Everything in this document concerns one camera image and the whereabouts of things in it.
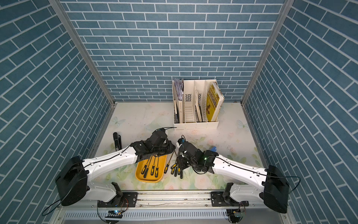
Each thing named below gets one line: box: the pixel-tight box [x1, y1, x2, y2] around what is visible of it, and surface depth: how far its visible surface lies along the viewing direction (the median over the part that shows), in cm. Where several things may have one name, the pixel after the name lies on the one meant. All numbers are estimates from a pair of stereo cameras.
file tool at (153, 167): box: [150, 156, 157, 176], surface depth 86 cm
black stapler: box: [112, 132, 123, 152], surface depth 95 cm
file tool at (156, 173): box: [154, 156, 159, 178], surface depth 84 cm
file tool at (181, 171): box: [175, 158, 183, 179], surface depth 83 cm
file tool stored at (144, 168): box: [140, 155, 153, 175], surface depth 85 cm
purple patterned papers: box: [173, 77, 185, 102], surface depth 89 cm
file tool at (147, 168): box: [143, 155, 153, 179], surface depth 84 cm
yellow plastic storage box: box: [135, 154, 168, 183], surface depth 84 cm
